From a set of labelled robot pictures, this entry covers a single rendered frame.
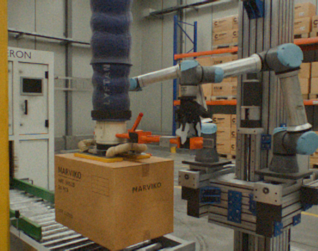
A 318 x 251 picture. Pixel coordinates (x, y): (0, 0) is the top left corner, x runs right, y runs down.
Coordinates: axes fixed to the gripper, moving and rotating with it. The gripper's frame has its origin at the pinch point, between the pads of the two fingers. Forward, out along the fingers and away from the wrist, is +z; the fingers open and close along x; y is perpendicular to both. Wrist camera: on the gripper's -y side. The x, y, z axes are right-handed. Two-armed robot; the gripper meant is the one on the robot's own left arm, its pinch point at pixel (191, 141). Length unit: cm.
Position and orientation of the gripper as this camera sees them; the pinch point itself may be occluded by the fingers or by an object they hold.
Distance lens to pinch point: 157.4
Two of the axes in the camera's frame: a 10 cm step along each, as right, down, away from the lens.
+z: -0.1, 10.0, 0.5
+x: -7.4, 0.3, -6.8
